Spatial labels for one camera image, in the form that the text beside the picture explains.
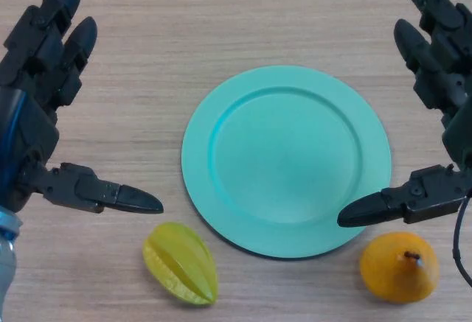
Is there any orange pear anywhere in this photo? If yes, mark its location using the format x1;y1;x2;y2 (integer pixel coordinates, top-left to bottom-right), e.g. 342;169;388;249
359;231;440;304

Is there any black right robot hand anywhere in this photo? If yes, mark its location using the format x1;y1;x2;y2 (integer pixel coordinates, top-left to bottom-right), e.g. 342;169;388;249
337;0;472;228

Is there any green round plate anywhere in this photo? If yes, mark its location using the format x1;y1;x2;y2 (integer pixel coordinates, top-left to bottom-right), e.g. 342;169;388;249
181;65;392;262

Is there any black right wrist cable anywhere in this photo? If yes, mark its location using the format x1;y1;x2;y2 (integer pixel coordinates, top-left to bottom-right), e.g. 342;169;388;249
452;192;472;288

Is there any yellow starfruit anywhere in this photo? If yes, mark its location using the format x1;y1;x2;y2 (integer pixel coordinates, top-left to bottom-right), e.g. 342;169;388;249
142;221;219;307

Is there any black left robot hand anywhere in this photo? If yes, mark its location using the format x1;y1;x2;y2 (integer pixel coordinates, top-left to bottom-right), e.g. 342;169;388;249
0;0;164;215

